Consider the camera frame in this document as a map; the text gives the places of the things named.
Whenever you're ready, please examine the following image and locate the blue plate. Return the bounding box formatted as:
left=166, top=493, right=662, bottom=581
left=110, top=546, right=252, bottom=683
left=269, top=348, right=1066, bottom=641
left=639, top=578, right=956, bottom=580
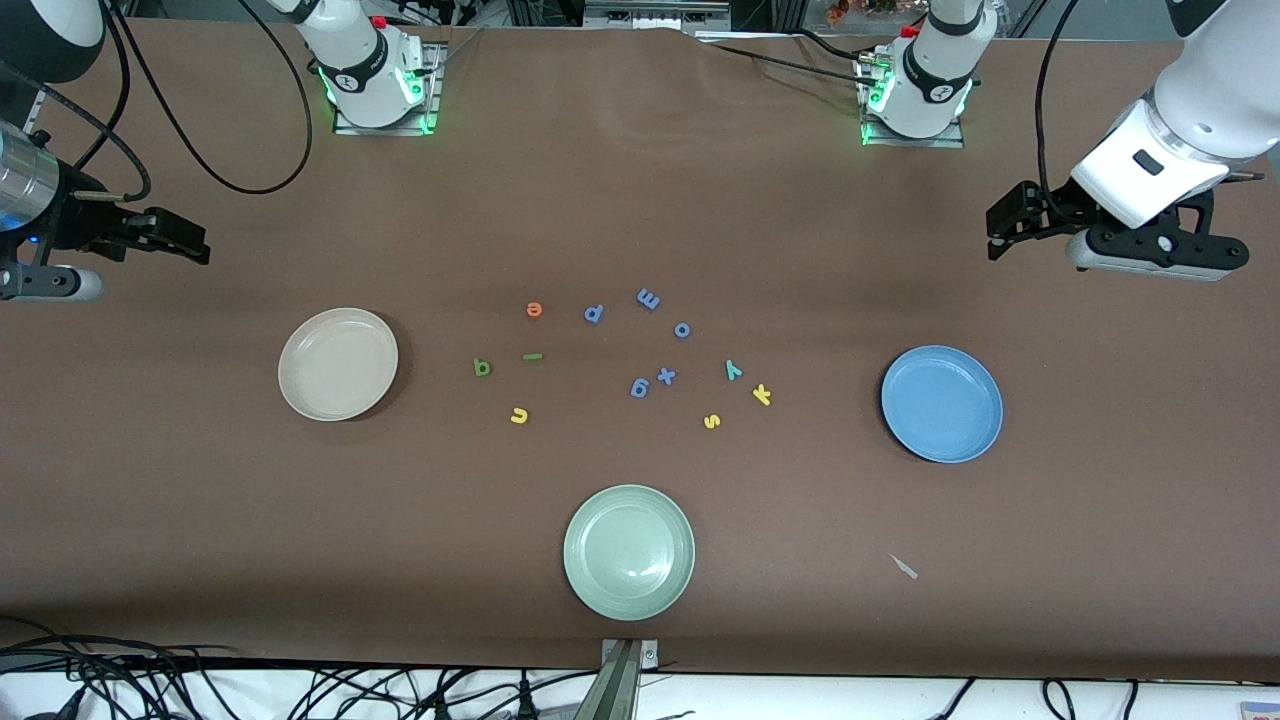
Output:
left=880, top=345, right=1004, bottom=464

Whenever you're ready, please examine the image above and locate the beige brown plate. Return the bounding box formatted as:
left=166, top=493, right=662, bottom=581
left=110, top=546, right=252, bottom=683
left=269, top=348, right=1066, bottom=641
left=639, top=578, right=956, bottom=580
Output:
left=277, top=307, right=400, bottom=422

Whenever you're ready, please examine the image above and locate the brown table cover sheet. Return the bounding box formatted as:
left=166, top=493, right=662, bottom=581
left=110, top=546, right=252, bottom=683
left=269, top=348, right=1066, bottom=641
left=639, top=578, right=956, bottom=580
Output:
left=0, top=15, right=1280, bottom=686

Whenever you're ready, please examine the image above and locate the pale green plate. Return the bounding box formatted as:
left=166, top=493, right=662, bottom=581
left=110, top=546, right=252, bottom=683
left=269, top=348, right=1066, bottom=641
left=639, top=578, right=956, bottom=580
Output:
left=563, top=484, right=696, bottom=622

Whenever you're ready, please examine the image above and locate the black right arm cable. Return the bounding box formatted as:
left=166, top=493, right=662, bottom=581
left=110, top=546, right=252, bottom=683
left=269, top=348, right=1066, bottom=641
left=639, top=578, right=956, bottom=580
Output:
left=100, top=0, right=316, bottom=196

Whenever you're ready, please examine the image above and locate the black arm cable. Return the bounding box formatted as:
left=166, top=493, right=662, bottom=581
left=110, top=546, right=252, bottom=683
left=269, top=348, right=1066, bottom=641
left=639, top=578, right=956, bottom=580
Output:
left=100, top=0, right=316, bottom=196
left=1036, top=0, right=1086, bottom=201

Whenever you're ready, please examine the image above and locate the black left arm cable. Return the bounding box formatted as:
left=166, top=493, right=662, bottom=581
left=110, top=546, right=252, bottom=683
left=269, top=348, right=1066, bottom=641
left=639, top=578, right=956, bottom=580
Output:
left=1036, top=0, right=1086, bottom=201

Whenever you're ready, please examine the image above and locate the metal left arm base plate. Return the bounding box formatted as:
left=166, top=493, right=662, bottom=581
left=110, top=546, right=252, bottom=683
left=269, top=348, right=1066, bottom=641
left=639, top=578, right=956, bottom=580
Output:
left=860, top=50, right=966, bottom=149

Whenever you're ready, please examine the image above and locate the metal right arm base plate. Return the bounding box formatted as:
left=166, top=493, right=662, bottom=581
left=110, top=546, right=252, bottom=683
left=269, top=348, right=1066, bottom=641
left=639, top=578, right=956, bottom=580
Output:
left=333, top=40, right=441, bottom=136

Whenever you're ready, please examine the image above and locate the black cable on table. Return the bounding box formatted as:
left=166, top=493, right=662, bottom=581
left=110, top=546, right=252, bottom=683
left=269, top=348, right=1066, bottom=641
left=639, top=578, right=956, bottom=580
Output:
left=695, top=35, right=881, bottom=89

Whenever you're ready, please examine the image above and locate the aluminium frame profile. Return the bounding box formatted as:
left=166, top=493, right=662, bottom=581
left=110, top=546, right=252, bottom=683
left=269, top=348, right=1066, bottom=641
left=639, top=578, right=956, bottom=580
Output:
left=583, top=0, right=731, bottom=31

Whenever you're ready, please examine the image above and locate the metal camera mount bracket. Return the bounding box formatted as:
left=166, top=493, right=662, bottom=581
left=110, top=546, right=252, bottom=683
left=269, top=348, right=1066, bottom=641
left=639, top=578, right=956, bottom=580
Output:
left=600, top=638, right=661, bottom=720

